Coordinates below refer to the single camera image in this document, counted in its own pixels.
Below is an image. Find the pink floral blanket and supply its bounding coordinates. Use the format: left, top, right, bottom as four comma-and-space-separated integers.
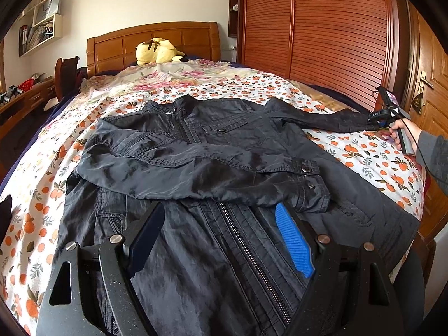
82, 58, 246, 107

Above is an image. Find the wooden desk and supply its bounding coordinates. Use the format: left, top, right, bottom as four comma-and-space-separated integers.
0, 77, 57, 127

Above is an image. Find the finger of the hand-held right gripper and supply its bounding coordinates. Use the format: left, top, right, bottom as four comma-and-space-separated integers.
367, 111, 390, 129

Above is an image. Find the person's right hand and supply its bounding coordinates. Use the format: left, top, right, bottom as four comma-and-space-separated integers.
389, 119, 426, 155

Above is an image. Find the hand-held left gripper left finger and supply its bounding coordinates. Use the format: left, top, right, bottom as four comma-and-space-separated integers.
35, 201, 165, 336

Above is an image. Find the wooden louvred wardrobe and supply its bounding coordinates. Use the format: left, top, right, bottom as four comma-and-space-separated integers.
228, 0, 412, 113

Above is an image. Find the wooden chair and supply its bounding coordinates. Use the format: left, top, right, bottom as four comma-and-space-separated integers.
54, 56, 88, 102

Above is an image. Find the orange fruit print bed sheet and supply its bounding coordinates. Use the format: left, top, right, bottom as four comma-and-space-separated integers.
0, 66, 426, 333

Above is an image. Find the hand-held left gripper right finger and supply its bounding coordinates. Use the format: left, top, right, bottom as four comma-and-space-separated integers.
275, 201, 410, 336

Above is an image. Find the white wall shelf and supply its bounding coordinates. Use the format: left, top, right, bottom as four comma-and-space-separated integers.
18, 0, 67, 57

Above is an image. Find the yellow plush toy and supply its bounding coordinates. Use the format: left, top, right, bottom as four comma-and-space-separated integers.
136, 37, 186, 66

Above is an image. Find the black jacket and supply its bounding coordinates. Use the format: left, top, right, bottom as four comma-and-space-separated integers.
58, 94, 421, 336

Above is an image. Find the wooden door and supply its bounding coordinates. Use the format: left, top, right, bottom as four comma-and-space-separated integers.
408, 0, 448, 239

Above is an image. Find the wooden headboard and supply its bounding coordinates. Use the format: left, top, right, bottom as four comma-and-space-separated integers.
86, 22, 222, 78

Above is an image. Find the white paper bag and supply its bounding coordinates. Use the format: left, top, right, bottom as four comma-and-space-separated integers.
39, 0, 62, 20

